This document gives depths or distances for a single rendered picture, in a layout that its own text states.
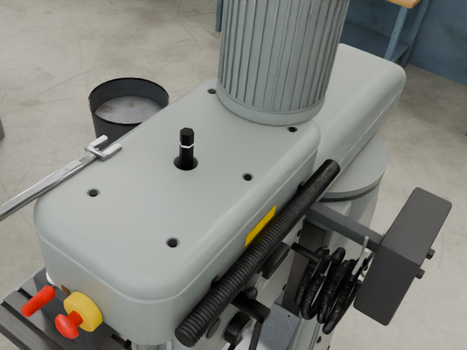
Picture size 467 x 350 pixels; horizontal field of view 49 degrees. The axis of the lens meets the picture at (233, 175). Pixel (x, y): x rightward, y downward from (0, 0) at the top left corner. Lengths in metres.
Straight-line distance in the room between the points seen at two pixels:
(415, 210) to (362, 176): 0.32
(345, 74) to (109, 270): 0.85
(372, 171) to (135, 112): 2.09
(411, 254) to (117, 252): 0.53
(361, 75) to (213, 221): 0.74
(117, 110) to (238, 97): 2.40
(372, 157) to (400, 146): 2.77
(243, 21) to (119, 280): 0.42
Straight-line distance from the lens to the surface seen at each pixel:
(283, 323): 1.59
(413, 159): 4.11
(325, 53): 0.86
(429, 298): 3.24
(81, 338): 1.62
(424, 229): 1.03
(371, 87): 1.32
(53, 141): 3.88
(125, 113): 3.23
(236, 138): 0.85
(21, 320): 1.80
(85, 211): 0.73
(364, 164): 1.39
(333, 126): 1.15
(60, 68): 4.67
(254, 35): 0.82
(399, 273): 1.00
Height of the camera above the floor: 2.42
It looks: 43 degrees down
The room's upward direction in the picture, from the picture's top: 7 degrees clockwise
